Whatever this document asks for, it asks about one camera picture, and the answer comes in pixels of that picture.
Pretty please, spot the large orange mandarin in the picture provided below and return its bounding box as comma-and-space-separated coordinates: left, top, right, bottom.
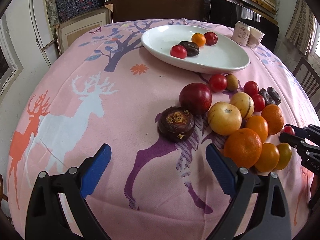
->
223, 128, 262, 168

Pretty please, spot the dark wooden chair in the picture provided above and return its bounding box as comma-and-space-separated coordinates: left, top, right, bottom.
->
293, 57, 319, 99

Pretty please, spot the greenish yellow orange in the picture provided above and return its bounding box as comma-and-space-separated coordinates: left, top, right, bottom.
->
276, 142, 292, 170

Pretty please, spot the small orange on plate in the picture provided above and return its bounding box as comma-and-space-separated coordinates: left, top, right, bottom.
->
191, 33, 206, 47

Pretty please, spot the dark brown water chestnut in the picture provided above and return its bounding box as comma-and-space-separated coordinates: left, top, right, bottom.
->
158, 107, 195, 142

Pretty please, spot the white oval plate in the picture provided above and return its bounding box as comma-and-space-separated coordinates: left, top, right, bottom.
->
140, 25, 250, 74

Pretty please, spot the red plum on plate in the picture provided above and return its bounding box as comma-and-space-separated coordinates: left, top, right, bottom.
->
204, 31, 218, 46

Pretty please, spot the brown longan fruit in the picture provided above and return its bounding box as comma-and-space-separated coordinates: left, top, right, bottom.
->
225, 74, 238, 91

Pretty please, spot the dark brown date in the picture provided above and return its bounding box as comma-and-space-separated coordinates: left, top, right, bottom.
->
258, 88, 275, 106
267, 87, 281, 106

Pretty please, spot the red cherry tomato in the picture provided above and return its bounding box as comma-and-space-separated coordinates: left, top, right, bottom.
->
252, 94, 265, 112
244, 81, 259, 96
283, 126, 295, 135
170, 45, 188, 59
209, 74, 227, 93

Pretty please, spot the white board panel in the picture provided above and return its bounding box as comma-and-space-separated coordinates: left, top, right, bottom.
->
29, 0, 59, 67

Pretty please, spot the window frame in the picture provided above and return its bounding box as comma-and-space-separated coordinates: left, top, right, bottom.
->
1, 13, 23, 101

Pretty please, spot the dark red plum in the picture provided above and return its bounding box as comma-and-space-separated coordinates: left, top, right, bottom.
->
179, 83, 212, 115

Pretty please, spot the pink drink can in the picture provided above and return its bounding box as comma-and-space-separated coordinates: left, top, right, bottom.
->
232, 21, 251, 46

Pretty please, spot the white paper cup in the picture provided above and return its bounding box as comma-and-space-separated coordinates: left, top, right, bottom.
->
247, 26, 265, 49

